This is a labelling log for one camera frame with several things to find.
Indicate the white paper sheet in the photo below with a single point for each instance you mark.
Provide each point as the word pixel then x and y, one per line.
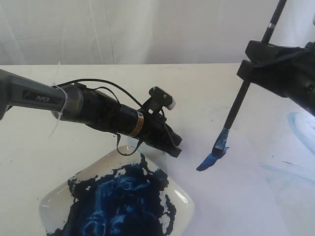
pixel 238 196

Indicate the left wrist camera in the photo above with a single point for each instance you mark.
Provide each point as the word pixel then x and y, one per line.
pixel 158 99

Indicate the black paintbrush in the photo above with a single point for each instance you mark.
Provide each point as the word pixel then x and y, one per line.
pixel 219 147

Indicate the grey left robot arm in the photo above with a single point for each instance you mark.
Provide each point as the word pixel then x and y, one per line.
pixel 75 102

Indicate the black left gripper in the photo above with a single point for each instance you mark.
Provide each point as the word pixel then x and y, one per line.
pixel 156 133

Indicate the white square paint dish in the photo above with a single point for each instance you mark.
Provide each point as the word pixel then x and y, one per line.
pixel 117 196

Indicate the white backdrop curtain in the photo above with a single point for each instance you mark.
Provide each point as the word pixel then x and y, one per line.
pixel 130 31

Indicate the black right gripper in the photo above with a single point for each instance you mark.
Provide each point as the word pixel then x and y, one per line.
pixel 289 72

